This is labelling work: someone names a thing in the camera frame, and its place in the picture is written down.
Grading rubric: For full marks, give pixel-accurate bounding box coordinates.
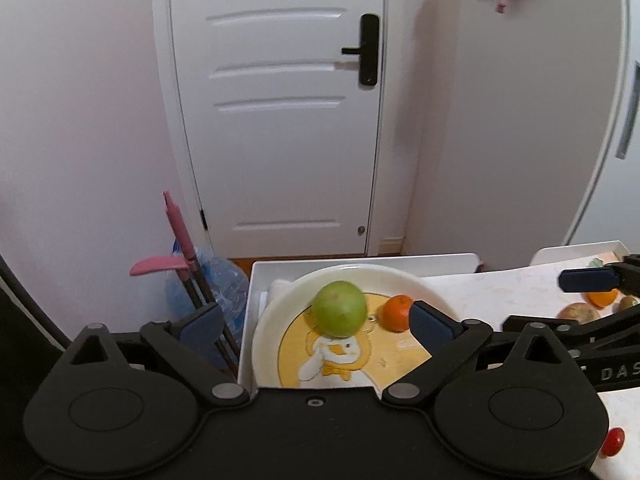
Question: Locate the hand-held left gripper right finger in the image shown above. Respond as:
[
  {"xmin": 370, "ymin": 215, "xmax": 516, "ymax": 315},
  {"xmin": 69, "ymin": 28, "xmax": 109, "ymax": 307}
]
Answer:
[{"xmin": 382, "ymin": 300, "xmax": 581, "ymax": 407}]

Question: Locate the pink flat plastic piece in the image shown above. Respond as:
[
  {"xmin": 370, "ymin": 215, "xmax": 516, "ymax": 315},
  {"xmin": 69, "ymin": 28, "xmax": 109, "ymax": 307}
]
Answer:
[{"xmin": 130, "ymin": 256, "xmax": 188, "ymax": 277}]

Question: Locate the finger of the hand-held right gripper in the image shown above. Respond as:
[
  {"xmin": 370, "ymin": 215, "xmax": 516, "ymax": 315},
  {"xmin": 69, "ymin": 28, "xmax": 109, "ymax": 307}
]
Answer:
[
  {"xmin": 559, "ymin": 255, "xmax": 640, "ymax": 293},
  {"xmin": 502, "ymin": 304, "xmax": 640, "ymax": 348}
]

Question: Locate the green apple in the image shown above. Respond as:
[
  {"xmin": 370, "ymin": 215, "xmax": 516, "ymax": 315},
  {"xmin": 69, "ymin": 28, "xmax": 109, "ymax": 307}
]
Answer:
[{"xmin": 312, "ymin": 280, "xmax": 368, "ymax": 338}]

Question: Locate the blue plastic water bottle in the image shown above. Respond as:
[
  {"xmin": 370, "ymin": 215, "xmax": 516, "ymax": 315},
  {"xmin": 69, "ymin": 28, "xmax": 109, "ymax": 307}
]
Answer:
[{"xmin": 165, "ymin": 240, "xmax": 251, "ymax": 368}]

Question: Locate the tan round fruit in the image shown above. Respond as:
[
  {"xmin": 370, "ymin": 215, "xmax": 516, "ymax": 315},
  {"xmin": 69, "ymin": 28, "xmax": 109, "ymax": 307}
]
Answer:
[{"xmin": 557, "ymin": 302, "xmax": 601, "ymax": 325}]

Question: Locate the red cherry tomato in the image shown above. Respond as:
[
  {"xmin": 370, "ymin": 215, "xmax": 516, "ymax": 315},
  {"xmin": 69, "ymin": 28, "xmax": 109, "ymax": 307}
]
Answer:
[{"xmin": 600, "ymin": 427, "xmax": 626, "ymax": 457}]

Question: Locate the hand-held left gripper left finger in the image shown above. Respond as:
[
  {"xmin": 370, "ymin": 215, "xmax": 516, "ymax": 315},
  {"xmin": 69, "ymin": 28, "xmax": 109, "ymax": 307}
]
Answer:
[{"xmin": 62, "ymin": 302, "xmax": 251, "ymax": 407}]

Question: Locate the grey cabinet handle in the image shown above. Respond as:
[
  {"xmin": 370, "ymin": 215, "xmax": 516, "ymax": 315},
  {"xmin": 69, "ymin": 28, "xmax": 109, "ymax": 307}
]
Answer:
[{"xmin": 616, "ymin": 60, "xmax": 640, "ymax": 161}]

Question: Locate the white door with black handle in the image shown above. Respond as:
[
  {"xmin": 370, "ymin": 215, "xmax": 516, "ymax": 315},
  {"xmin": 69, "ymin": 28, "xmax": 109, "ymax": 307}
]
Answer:
[{"xmin": 151, "ymin": 0, "xmax": 396, "ymax": 261}]

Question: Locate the white cabinet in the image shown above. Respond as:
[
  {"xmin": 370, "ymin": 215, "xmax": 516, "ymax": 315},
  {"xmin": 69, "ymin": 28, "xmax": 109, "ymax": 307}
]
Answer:
[{"xmin": 565, "ymin": 0, "xmax": 640, "ymax": 261}]

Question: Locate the white plastic tray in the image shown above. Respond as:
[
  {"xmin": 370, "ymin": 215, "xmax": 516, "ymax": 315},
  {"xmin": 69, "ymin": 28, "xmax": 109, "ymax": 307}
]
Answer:
[
  {"xmin": 237, "ymin": 253, "xmax": 481, "ymax": 391},
  {"xmin": 530, "ymin": 241, "xmax": 633, "ymax": 267}
]

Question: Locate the black door handle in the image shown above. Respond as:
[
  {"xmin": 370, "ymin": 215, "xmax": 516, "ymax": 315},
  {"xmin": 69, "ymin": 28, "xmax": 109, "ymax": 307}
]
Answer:
[{"xmin": 341, "ymin": 13, "xmax": 380, "ymax": 86}]

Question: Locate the large orange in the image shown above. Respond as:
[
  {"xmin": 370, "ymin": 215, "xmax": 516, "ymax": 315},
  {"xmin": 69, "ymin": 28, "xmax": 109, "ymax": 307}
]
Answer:
[{"xmin": 586, "ymin": 287, "xmax": 618, "ymax": 308}]

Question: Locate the small tangerine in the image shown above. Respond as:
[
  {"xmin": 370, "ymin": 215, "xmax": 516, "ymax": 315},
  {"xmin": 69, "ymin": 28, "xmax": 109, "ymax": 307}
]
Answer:
[{"xmin": 382, "ymin": 295, "xmax": 416, "ymax": 332}]

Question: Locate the dark furniture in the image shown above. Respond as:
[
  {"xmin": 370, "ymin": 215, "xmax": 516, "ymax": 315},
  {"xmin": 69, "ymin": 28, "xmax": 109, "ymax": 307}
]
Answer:
[{"xmin": 0, "ymin": 252, "xmax": 76, "ymax": 480}]

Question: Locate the duck print plate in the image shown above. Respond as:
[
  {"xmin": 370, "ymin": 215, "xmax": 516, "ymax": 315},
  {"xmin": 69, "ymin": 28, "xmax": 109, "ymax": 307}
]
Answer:
[{"xmin": 251, "ymin": 263, "xmax": 463, "ymax": 389}]

